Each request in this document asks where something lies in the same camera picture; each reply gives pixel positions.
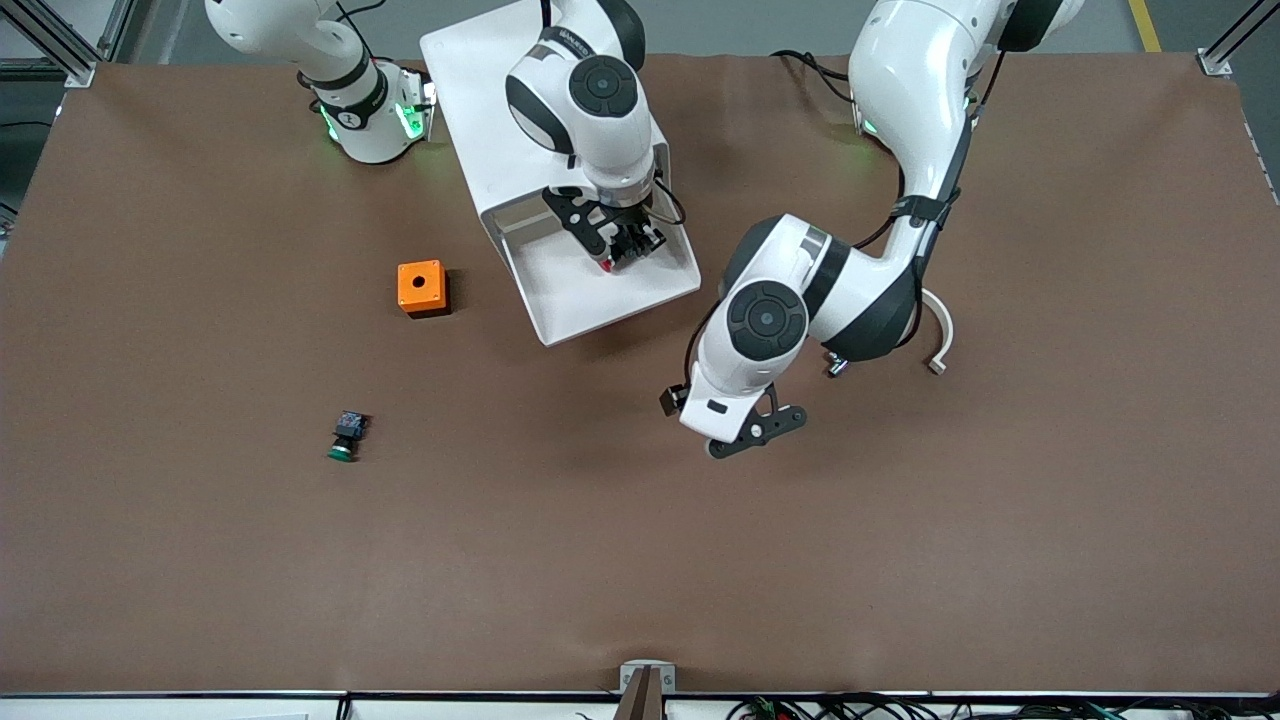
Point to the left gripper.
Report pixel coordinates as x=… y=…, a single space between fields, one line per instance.
x=668 y=400

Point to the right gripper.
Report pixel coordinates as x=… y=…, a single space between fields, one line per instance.
x=630 y=233

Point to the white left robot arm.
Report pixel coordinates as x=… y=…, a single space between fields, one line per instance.
x=920 y=80

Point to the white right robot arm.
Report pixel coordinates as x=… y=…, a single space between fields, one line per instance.
x=590 y=120

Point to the orange button box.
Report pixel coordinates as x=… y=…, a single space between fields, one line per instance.
x=420 y=285

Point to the green push button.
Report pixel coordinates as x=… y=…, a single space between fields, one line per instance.
x=345 y=440

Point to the chrome tee fitting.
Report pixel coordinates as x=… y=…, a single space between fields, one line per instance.
x=835 y=368

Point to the brown table cover mat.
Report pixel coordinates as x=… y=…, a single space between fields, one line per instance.
x=640 y=550

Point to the small metal bracket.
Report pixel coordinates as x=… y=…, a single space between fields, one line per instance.
x=630 y=678

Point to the brown camera post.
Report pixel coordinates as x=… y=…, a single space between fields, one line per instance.
x=640 y=700

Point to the aluminium frame post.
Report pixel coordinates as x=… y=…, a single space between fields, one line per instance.
x=80 y=72
x=1215 y=62

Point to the white table edge rail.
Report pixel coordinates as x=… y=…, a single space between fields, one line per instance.
x=200 y=708

